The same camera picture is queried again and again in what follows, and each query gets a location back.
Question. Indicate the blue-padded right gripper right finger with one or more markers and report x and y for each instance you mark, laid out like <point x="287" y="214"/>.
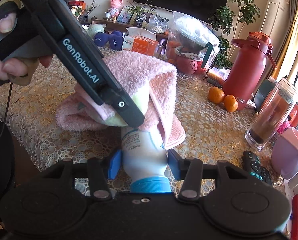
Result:
<point x="190" y="171"/>

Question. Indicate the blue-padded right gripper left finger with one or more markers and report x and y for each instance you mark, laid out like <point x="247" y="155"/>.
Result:
<point x="100" y="170"/>

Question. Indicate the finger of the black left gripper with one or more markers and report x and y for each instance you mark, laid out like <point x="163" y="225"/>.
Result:
<point x="123" y="105"/>

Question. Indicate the pink fluffy towel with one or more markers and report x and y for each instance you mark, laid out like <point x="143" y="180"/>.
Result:
<point x="151" y="84"/>

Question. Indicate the white blue lotion tube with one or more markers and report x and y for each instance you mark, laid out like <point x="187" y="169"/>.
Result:
<point x="144" y="159"/>

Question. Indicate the person's left hand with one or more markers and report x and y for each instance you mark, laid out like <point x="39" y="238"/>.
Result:
<point x="16" y="66"/>

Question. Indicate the gold lace tablecloth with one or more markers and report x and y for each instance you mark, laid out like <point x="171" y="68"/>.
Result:
<point x="212" y="133"/>

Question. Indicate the black tv remote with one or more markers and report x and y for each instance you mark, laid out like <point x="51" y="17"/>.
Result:
<point x="251" y="163"/>

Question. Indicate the orange white tissue box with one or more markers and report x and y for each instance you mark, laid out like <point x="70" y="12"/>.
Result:
<point x="140" y="40"/>

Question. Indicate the blue dumbbell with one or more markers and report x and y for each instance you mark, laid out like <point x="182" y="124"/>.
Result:
<point x="115" y="40"/>

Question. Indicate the pink bear figurine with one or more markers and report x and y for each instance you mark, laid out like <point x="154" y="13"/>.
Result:
<point x="114" y="9"/>

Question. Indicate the right orange tangerine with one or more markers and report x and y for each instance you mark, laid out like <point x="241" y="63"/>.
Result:
<point x="230" y="103"/>

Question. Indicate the orange tangerine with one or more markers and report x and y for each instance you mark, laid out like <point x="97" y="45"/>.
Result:
<point x="216" y="95"/>
<point x="230" y="103"/>

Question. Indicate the clear glass tea tumbler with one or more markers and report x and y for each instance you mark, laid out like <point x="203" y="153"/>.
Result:
<point x="271" y="117"/>

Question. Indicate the left orange tangerine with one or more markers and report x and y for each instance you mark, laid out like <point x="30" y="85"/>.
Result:
<point x="216" y="95"/>

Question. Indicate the clear plastic bag with items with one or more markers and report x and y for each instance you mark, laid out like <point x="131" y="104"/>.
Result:
<point x="191" y="45"/>

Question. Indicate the orange lidded plastic box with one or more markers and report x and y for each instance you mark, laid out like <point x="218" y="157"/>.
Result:
<point x="217" y="76"/>

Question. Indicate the purple pink lidded cup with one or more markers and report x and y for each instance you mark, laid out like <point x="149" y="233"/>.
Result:
<point x="284" y="157"/>

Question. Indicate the red water bottle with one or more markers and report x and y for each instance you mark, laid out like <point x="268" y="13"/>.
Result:
<point x="248" y="66"/>

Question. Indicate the green orange thermos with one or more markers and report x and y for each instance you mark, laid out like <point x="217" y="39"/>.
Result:
<point x="267" y="92"/>

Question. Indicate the green potted plant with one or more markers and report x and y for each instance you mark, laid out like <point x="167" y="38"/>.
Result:
<point x="225" y="21"/>

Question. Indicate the white air conditioner tower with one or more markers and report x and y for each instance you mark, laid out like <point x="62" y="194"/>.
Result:
<point x="275" y="22"/>

